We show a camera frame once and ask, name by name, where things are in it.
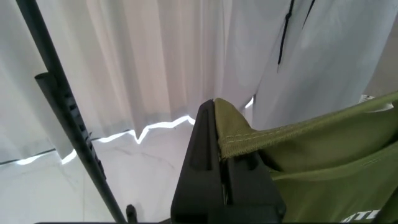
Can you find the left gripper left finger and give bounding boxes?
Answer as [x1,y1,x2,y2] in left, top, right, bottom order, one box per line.
[170,98,224,224]

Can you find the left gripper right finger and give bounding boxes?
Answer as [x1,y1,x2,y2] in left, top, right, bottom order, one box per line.
[224,151,287,224]

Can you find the green garment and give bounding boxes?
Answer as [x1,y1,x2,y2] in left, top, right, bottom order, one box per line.
[213,90,398,223]

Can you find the pale grey shorts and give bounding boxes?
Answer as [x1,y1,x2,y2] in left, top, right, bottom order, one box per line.
[217,0,398,131]

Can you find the black clothes rack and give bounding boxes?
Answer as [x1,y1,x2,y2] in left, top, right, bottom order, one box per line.
[15,0,139,223]

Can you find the white curtain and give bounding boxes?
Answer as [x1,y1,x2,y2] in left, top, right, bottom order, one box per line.
[0,0,234,166]

